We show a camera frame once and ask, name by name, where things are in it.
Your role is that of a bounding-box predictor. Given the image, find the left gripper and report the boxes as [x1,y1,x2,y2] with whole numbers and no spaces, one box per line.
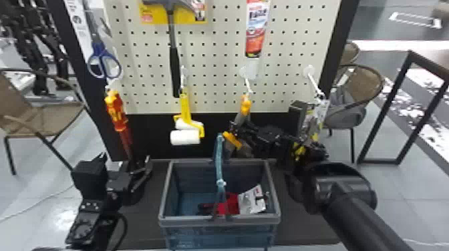
[106,155,154,208]

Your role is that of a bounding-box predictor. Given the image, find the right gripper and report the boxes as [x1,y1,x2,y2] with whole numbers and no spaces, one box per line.
[229,119,294,160]

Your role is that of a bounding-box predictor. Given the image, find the yellow handled brush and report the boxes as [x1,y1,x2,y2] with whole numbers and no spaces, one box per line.
[222,93,253,158]

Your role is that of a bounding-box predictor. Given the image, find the blue basket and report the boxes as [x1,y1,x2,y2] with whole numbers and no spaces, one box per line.
[157,133,282,251]

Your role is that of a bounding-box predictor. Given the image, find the yellow paint roller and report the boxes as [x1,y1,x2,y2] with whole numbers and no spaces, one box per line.
[169,65,206,147]

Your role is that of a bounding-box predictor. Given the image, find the white carded tool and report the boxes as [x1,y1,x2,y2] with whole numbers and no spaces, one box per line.
[238,184,268,216]

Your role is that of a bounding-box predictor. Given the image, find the red tool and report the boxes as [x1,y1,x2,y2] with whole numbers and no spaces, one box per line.
[197,192,241,217]

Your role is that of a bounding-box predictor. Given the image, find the red screwdriver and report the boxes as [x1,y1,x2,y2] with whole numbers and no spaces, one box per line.
[104,89,135,163]

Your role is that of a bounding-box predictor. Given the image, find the white pegboard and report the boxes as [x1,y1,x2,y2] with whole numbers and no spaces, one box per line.
[47,0,360,163]

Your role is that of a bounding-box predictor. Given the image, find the clear packed tool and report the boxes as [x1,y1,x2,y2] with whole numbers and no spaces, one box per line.
[302,97,331,142]

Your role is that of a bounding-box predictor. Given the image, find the red and white glue tube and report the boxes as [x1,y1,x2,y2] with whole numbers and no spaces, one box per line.
[244,0,272,80]

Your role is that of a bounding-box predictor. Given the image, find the black hammer on yellow card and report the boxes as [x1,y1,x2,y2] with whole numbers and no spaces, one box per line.
[138,0,208,99]

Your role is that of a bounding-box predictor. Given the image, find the brown mesh chair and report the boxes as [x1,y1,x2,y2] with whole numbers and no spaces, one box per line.
[341,41,361,66]
[323,63,386,164]
[0,67,88,176]

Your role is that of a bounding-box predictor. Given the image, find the blue scissors on white card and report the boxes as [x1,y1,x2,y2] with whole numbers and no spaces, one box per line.
[63,0,123,81]

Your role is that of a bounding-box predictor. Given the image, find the dark side table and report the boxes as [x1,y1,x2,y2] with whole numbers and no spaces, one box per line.
[352,39,449,176]

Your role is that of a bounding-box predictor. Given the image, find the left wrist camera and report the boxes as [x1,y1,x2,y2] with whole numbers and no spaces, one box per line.
[71,152,109,200]

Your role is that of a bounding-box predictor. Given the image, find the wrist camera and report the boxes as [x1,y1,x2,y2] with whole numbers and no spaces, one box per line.
[288,100,310,138]
[71,152,109,200]

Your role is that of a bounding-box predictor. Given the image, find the black cable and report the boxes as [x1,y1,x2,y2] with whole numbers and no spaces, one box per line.
[111,212,129,251]

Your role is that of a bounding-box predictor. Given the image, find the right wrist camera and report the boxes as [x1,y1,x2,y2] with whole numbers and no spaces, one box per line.
[288,100,310,138]

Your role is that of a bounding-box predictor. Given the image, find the white cable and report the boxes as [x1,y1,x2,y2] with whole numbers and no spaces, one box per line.
[0,184,76,223]

